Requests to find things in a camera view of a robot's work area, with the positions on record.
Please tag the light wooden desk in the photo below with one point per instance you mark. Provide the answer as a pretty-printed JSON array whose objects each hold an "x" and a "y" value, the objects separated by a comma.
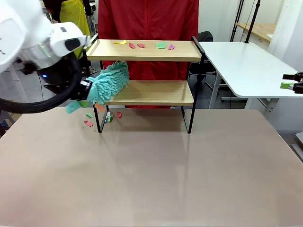
[{"x": 258, "y": 29}]

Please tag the two-tier wooden shelf black frame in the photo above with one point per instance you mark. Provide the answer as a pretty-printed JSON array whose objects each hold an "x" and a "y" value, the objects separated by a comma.
[{"x": 142, "y": 55}]

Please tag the beige paper scrap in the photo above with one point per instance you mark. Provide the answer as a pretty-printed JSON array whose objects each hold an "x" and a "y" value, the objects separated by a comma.
[{"x": 108, "y": 115}]

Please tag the orange paper scrap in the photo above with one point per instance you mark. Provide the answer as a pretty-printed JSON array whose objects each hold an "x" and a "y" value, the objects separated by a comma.
[{"x": 100, "y": 107}]

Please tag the black stand pole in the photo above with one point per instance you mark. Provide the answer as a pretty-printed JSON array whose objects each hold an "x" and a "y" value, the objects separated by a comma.
[{"x": 251, "y": 21}]

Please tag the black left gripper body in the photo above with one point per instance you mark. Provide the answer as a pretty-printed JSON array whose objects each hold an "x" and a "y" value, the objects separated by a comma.
[{"x": 59, "y": 80}]

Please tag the small green paper scrap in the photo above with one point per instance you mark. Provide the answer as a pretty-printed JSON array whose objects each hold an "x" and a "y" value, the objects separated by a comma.
[
  {"x": 89, "y": 115},
  {"x": 109, "y": 119}
]

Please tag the black tripod stand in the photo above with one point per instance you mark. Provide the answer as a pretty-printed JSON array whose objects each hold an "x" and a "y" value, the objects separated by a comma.
[{"x": 236, "y": 21}]

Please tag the person in yellow apron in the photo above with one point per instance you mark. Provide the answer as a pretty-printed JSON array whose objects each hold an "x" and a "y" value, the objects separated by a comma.
[{"x": 75, "y": 14}]

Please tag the teal microfiber duster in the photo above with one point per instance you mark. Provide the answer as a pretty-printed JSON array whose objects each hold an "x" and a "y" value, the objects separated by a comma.
[{"x": 113, "y": 80}]

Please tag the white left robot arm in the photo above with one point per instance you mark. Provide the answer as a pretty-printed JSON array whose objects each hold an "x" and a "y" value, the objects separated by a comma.
[{"x": 14, "y": 30}]

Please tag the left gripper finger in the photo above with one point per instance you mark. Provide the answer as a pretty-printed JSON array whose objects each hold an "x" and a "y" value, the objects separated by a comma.
[
  {"x": 85, "y": 85},
  {"x": 82, "y": 103}
]

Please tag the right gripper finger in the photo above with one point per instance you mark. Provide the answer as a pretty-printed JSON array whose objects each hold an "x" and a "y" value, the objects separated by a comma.
[
  {"x": 287, "y": 85},
  {"x": 291, "y": 76}
]

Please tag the large green paper scrap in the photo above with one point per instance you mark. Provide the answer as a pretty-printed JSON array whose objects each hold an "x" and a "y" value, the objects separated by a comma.
[{"x": 161, "y": 45}]

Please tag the person in red jacket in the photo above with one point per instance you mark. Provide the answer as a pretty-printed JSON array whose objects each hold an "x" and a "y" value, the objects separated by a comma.
[{"x": 149, "y": 21}]

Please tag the large white table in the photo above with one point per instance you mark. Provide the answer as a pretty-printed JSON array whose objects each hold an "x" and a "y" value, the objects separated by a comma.
[{"x": 248, "y": 66}]

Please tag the yellow paper scrap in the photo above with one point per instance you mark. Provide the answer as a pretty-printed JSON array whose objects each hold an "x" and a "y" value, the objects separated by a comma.
[{"x": 119, "y": 42}]

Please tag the purple paper scrap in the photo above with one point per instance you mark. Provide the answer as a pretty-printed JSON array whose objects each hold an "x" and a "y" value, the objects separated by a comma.
[{"x": 172, "y": 47}]

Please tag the red paper scrap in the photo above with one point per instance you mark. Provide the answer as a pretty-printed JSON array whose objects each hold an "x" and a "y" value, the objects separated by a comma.
[
  {"x": 119, "y": 115},
  {"x": 141, "y": 45},
  {"x": 132, "y": 45},
  {"x": 88, "y": 123}
]

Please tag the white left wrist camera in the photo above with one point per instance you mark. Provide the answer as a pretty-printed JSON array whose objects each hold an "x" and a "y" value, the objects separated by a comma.
[{"x": 87, "y": 40}]

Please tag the black office chair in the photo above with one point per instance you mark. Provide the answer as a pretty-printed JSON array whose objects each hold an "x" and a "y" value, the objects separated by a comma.
[{"x": 206, "y": 36}]

